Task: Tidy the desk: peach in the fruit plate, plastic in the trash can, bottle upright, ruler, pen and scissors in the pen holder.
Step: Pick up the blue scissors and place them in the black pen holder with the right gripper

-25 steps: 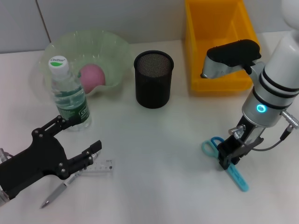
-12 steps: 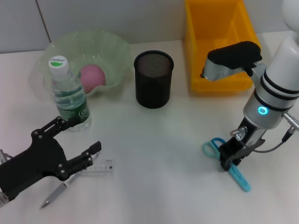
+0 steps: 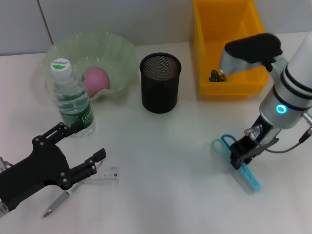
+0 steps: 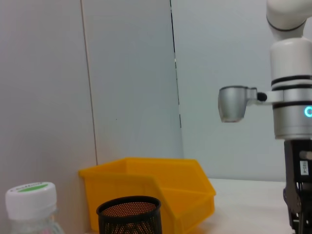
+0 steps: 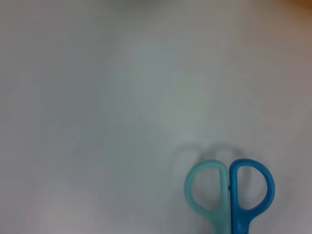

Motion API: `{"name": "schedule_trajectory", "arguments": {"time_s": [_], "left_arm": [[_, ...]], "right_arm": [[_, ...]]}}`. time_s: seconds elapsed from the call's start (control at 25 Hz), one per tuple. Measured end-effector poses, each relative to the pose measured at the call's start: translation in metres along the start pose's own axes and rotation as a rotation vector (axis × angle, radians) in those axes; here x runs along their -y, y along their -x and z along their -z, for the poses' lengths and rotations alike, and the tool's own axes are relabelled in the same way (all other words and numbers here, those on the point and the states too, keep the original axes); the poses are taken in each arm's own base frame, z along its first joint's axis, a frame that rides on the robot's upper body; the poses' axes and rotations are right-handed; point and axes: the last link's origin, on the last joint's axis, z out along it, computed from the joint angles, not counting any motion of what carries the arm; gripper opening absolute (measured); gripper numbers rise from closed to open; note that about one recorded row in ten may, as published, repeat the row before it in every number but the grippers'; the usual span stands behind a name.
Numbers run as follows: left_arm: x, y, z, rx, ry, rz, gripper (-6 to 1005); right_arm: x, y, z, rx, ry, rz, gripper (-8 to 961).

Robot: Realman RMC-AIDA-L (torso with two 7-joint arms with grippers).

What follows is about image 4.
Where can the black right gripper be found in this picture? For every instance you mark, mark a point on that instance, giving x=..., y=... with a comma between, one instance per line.
x=292, y=161

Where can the clear green-label water bottle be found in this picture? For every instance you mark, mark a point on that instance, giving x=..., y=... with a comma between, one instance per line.
x=29, y=204

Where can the black mesh pen holder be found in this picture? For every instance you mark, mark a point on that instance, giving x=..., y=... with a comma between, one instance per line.
x=129, y=219

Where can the yellow plastic bin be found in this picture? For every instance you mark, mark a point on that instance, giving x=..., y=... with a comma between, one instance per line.
x=180, y=214

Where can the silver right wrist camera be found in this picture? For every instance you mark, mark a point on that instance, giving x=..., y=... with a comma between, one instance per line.
x=232, y=102

